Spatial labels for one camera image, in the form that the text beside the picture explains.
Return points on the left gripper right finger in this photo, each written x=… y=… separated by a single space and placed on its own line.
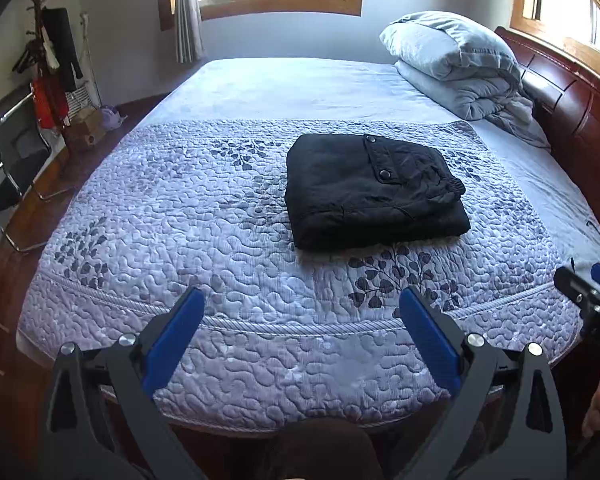
x=528 y=437

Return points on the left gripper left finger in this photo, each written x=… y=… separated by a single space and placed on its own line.
x=76 y=439

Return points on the black pants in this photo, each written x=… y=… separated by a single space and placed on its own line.
x=345 y=191

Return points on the wooden headboard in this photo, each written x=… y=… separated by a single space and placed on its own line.
x=566 y=104

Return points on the grey folded duvet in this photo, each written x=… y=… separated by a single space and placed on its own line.
x=464 y=67

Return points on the cardboard box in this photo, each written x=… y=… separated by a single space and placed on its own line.
x=85 y=128

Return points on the purple plastic bag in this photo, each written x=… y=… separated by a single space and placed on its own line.
x=111 y=118

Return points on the red garment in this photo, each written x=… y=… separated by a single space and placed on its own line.
x=50 y=102

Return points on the white bed sheet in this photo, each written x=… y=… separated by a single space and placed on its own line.
x=312 y=88

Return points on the wooden coat rack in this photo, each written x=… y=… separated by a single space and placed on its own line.
x=51 y=47

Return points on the grey curtain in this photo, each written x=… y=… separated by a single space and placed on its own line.
x=188 y=41

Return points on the black metal frame chair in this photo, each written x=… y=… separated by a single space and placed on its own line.
x=24 y=152

